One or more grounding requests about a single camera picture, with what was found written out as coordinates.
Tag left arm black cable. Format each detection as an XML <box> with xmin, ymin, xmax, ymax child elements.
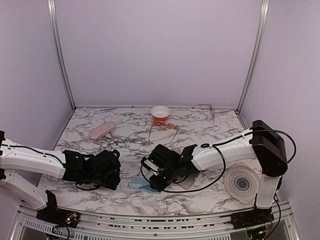
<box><xmin>0</xmin><ymin>143</ymin><xmax>106</xmax><ymax>191</ymax></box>

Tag pink transparent sunglasses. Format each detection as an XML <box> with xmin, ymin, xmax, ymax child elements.
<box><xmin>148</xmin><ymin>120</ymin><xmax>180</xmax><ymax>146</ymax></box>

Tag aluminium frame post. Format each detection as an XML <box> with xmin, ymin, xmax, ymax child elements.
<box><xmin>236</xmin><ymin>0</ymin><xmax>270</xmax><ymax>115</ymax></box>
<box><xmin>47</xmin><ymin>0</ymin><xmax>77</xmax><ymax>112</ymax></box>

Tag left aluminium frame post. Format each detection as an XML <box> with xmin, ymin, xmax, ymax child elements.
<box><xmin>47</xmin><ymin>0</ymin><xmax>77</xmax><ymax>112</ymax></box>

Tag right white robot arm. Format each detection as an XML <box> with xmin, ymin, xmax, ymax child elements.
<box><xmin>141</xmin><ymin>120</ymin><xmax>288</xmax><ymax>229</ymax></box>

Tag orange white bowl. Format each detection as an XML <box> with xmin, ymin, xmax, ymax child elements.
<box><xmin>150</xmin><ymin>105</ymin><xmax>171</xmax><ymax>122</ymax></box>

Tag light blue cleaning cloth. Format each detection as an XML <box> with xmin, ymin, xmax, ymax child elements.
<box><xmin>127</xmin><ymin>175</ymin><xmax>160</xmax><ymax>194</ymax></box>

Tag pink soft glasses case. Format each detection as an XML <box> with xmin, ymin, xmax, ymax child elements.
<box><xmin>89</xmin><ymin>121</ymin><xmax>116</xmax><ymax>140</ymax></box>

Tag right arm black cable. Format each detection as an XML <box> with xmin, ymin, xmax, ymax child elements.
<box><xmin>139</xmin><ymin>126</ymin><xmax>297</xmax><ymax>193</ymax></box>

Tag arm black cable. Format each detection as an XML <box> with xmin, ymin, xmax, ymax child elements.
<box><xmin>0</xmin><ymin>143</ymin><xmax>106</xmax><ymax>191</ymax></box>
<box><xmin>139</xmin><ymin>126</ymin><xmax>297</xmax><ymax>193</ymax></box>

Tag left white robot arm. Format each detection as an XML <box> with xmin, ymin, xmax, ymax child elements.
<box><xmin>0</xmin><ymin>131</ymin><xmax>121</xmax><ymax>228</ymax></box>

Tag right aluminium frame post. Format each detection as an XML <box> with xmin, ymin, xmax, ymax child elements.
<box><xmin>236</xmin><ymin>0</ymin><xmax>270</xmax><ymax>115</ymax></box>

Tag pink hard glasses case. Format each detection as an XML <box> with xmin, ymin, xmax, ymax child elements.
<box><xmin>172</xmin><ymin>149</ymin><xmax>198</xmax><ymax>191</ymax></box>

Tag grey swirl ceramic plate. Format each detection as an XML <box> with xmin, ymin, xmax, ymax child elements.
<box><xmin>224</xmin><ymin>163</ymin><xmax>260</xmax><ymax>205</ymax></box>

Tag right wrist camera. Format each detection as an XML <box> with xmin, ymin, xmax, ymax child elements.
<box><xmin>141</xmin><ymin>157</ymin><xmax>161</xmax><ymax>175</ymax></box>

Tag front aluminium rail base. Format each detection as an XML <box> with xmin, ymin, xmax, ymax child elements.
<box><xmin>8</xmin><ymin>201</ymin><xmax>301</xmax><ymax>240</ymax></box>

